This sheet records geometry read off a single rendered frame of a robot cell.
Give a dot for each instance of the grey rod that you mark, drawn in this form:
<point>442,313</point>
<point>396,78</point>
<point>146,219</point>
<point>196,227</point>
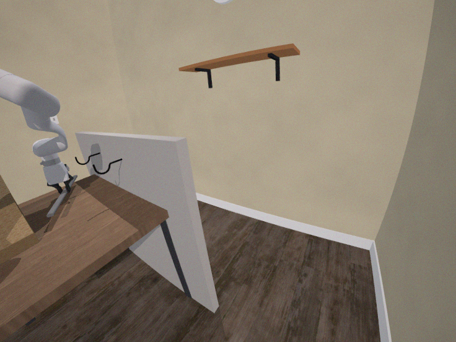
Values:
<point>60,199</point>

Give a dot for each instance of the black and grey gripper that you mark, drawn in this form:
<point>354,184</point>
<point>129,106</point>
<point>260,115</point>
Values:
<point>56,174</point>

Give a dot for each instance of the grey flat wall panel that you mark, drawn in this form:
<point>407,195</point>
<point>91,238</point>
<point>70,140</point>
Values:
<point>158,169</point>

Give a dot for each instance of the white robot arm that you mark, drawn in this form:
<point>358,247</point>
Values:
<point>27,94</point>

